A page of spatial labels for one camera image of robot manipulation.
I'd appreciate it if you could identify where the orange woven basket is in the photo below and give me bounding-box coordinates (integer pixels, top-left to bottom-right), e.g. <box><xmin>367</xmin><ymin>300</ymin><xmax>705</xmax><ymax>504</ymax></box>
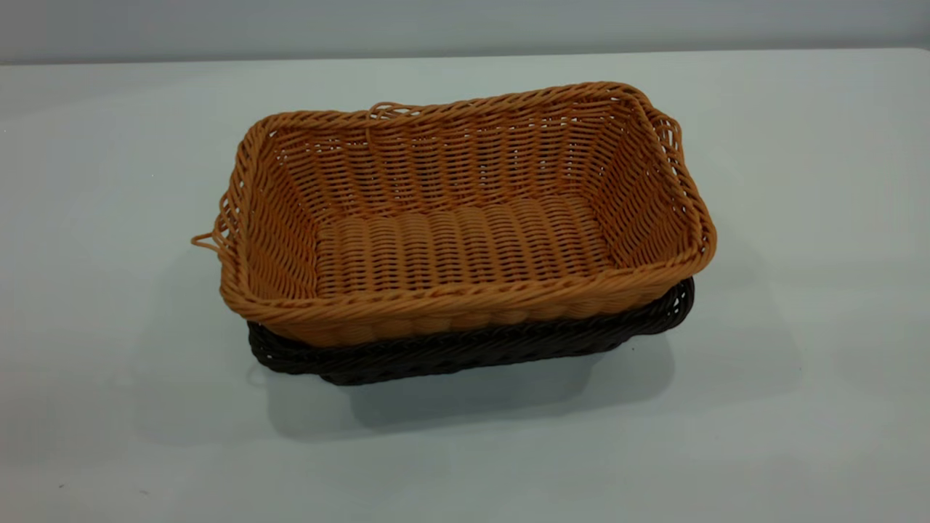
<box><xmin>191</xmin><ymin>81</ymin><xmax>718</xmax><ymax>349</ymax></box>

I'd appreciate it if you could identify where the dark brown woven basket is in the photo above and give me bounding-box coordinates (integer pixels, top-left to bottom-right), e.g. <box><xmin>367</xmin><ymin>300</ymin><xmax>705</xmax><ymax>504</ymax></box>
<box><xmin>247</xmin><ymin>277</ymin><xmax>696</xmax><ymax>387</ymax></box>

